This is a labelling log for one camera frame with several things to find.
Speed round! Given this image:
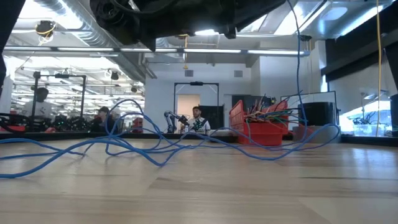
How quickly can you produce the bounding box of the clear plastic container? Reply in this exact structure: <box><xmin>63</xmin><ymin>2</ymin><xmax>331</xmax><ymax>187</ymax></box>
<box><xmin>352</xmin><ymin>123</ymin><xmax>379</xmax><ymax>137</ymax></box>

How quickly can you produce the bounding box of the black gantry frame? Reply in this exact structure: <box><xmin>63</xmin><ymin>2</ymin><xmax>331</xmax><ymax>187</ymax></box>
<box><xmin>30</xmin><ymin>70</ymin><xmax>88</xmax><ymax>131</ymax></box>
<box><xmin>173</xmin><ymin>82</ymin><xmax>220</xmax><ymax>131</ymax></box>

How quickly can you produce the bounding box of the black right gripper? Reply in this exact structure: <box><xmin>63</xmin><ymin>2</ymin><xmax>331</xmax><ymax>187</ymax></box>
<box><xmin>138</xmin><ymin>0</ymin><xmax>238</xmax><ymax>52</ymax></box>

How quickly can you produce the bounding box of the black cord spool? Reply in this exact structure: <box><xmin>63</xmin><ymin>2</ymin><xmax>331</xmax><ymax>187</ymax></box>
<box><xmin>90</xmin><ymin>0</ymin><xmax>142</xmax><ymax>47</ymax></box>

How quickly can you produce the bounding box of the long ceiling light bar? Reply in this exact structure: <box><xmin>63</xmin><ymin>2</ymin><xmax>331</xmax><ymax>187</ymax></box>
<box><xmin>2</xmin><ymin>45</ymin><xmax>311</xmax><ymax>57</ymax></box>

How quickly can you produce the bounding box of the red plastic bin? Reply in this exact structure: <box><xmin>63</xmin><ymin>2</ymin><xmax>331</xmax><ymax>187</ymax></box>
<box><xmin>229</xmin><ymin>99</ymin><xmax>290</xmax><ymax>147</ymax></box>

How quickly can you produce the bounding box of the long blue cord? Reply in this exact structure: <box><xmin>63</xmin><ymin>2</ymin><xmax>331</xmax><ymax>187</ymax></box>
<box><xmin>0</xmin><ymin>0</ymin><xmax>341</xmax><ymax>180</ymax></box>

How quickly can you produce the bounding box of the black tape roll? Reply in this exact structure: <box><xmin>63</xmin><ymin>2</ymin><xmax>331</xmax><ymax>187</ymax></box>
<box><xmin>297</xmin><ymin>101</ymin><xmax>338</xmax><ymax>127</ymax></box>

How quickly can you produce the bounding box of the silver ventilation duct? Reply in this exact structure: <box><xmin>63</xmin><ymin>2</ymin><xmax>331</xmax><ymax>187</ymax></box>
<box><xmin>32</xmin><ymin>0</ymin><xmax>158</xmax><ymax>82</ymax></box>

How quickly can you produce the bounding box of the grey plastic case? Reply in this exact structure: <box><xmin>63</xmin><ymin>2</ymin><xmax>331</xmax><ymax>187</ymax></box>
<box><xmin>206</xmin><ymin>129</ymin><xmax>239</xmax><ymax>143</ymax></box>

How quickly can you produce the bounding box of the yellow black cable reel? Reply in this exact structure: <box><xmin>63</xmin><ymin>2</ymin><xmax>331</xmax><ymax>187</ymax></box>
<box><xmin>34</xmin><ymin>20</ymin><xmax>57</xmax><ymax>39</ymax></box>

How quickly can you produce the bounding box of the black metal table frame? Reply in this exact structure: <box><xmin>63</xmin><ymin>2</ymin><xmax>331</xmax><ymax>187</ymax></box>
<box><xmin>0</xmin><ymin>131</ymin><xmax>398</xmax><ymax>147</ymax></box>

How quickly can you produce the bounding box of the person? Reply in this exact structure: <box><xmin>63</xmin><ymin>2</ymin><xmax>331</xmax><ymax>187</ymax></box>
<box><xmin>22</xmin><ymin>86</ymin><xmax>53</xmax><ymax>121</ymax></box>
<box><xmin>186</xmin><ymin>105</ymin><xmax>211</xmax><ymax>131</ymax></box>
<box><xmin>91</xmin><ymin>105</ymin><xmax>118</xmax><ymax>134</ymax></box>

